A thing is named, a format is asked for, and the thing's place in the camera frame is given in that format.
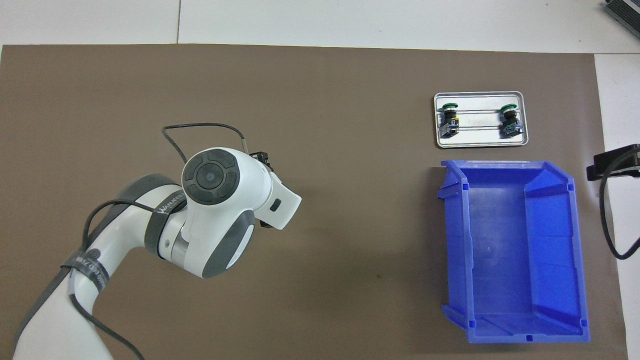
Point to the brown table mat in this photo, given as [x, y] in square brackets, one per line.
[350, 100]

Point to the silver metal tray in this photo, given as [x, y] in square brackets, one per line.
[480, 141]

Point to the grey ribbed device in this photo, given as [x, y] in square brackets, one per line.
[625, 12]

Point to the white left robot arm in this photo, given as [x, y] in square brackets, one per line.
[215, 210]

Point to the blue plastic storage bin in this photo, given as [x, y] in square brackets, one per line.
[500, 250]

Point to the green push button switch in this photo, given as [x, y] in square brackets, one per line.
[510, 122]
[449, 120]

